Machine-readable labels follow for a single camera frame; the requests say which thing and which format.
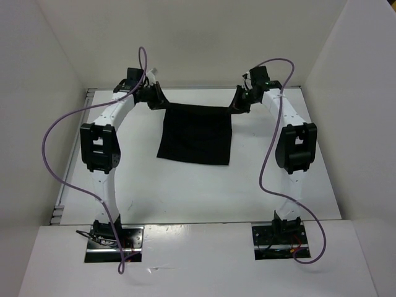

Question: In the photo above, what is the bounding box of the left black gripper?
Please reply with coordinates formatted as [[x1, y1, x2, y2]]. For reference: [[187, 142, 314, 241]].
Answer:
[[139, 82, 173, 111]]

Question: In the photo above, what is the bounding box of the black skirt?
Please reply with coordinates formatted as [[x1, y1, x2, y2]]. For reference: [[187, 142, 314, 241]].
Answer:
[[157, 103, 232, 166]]

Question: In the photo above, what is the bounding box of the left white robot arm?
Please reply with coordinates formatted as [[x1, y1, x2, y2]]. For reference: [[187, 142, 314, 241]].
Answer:
[[80, 80, 169, 248]]

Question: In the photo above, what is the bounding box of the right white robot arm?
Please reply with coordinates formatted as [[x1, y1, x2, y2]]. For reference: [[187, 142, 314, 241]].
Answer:
[[229, 81, 317, 243]]

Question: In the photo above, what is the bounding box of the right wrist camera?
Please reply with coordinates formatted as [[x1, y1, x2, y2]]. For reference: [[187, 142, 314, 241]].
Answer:
[[242, 66, 270, 90]]

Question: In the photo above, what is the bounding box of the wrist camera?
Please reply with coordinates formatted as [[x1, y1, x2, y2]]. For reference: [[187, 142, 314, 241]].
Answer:
[[242, 66, 270, 90], [124, 67, 158, 90]]

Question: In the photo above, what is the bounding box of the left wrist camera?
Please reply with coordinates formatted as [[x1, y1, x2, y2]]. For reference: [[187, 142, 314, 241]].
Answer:
[[124, 67, 158, 90]]

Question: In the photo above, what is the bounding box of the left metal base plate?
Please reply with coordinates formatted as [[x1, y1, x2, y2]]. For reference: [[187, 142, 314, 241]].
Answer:
[[78, 225, 144, 264]]

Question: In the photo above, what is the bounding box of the metal base plate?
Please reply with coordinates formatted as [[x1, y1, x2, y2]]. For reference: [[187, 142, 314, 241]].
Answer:
[[251, 222, 311, 260], [78, 225, 144, 264]]

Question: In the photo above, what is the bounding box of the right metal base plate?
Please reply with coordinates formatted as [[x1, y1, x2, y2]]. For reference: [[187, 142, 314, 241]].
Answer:
[[251, 222, 311, 260]]

